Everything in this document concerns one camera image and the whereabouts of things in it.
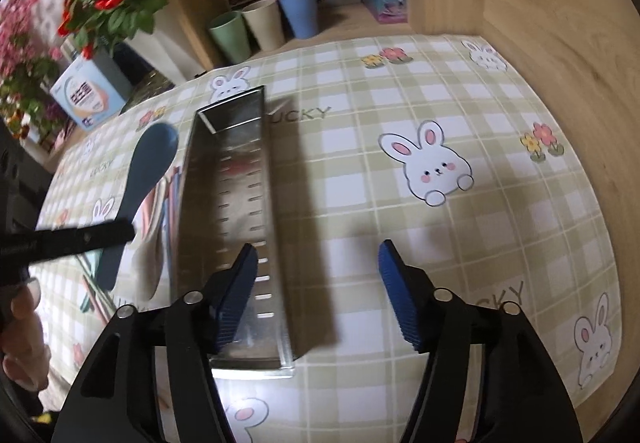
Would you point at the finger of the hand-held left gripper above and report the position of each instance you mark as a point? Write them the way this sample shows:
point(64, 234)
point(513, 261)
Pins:
point(85, 239)

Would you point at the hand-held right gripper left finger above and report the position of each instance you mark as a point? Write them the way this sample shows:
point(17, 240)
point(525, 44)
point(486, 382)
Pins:
point(234, 295)

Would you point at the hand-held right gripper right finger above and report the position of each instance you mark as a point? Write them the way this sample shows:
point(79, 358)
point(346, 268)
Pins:
point(400, 295)

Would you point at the white spoon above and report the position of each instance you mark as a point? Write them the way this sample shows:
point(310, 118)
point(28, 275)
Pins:
point(148, 265)

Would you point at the blue spoon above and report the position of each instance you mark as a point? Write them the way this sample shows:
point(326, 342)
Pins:
point(150, 163)

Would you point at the metal utensil tray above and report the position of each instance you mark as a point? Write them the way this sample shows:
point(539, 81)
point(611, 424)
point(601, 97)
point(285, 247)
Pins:
point(240, 183)

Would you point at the person's left hand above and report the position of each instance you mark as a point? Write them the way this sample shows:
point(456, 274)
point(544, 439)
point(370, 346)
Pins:
point(27, 323)

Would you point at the pink chopstick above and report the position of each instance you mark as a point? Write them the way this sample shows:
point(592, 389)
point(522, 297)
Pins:
point(169, 193)

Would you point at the plaid bunny tablecloth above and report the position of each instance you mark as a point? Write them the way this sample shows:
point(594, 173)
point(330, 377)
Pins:
point(360, 203)

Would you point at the light blue box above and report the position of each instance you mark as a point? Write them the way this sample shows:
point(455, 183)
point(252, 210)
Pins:
point(85, 93)

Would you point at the pink flower plant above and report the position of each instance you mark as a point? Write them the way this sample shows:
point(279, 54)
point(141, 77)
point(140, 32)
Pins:
point(20, 48)

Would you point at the green cup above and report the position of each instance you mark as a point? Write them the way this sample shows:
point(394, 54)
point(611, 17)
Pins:
point(230, 37)

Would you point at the beige cup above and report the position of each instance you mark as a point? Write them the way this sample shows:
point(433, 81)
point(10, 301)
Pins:
point(265, 24)

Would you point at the blue cup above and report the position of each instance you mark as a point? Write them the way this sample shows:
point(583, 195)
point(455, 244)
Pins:
point(299, 14)

